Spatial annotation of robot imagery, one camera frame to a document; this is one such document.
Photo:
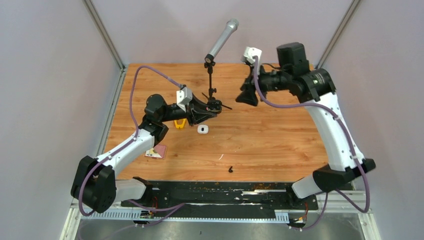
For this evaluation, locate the black earbud charging case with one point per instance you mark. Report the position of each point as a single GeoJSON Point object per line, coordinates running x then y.
{"type": "Point", "coordinates": [214, 106]}

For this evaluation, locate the small pink card packet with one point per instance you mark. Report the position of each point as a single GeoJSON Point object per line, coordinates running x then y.
{"type": "Point", "coordinates": [158, 151]}

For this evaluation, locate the white earbud charging case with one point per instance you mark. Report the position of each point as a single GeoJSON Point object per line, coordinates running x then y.
{"type": "Point", "coordinates": [203, 129]}

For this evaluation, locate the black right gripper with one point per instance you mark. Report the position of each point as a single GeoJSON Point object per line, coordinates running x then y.
{"type": "Point", "coordinates": [247, 95]}

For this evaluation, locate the silver microphone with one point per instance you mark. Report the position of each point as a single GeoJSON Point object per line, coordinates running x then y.
{"type": "Point", "coordinates": [230, 28]}

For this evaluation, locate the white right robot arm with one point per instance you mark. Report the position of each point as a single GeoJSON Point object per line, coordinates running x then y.
{"type": "Point", "coordinates": [316, 92]}

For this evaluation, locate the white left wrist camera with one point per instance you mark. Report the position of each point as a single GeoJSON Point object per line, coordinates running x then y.
{"type": "Point", "coordinates": [183, 98]}

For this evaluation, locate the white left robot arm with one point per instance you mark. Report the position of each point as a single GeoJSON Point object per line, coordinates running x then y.
{"type": "Point", "coordinates": [95, 184]}

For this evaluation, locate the yellow triangular plastic piece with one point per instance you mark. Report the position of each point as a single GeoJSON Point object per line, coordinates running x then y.
{"type": "Point", "coordinates": [180, 124]}

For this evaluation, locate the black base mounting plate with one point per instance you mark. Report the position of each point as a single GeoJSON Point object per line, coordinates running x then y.
{"type": "Point", "coordinates": [223, 199]}

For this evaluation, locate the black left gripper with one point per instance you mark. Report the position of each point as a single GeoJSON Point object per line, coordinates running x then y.
{"type": "Point", "coordinates": [201, 116]}

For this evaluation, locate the black tripod mic stand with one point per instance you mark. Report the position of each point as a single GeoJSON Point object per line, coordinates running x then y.
{"type": "Point", "coordinates": [211, 90]}

